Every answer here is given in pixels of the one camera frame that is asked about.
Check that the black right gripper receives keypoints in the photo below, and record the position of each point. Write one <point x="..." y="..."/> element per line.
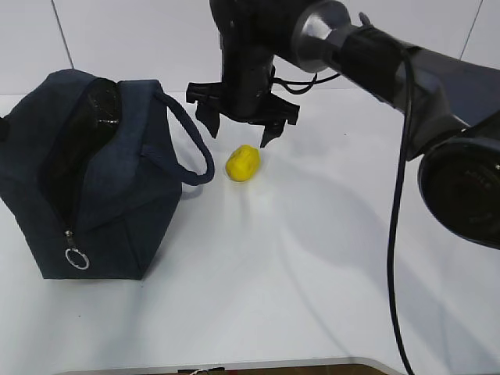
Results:
<point x="244" y="92"/>

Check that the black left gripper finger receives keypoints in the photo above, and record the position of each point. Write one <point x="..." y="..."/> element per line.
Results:
<point x="4" y="129"/>

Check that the yellow lemon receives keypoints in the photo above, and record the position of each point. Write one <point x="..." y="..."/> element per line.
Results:
<point x="243" y="163"/>

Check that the navy blue fabric bag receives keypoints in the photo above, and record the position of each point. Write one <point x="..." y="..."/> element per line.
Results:
<point x="93" y="171"/>

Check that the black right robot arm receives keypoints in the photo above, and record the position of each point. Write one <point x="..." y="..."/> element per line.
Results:
<point x="452" y="106"/>

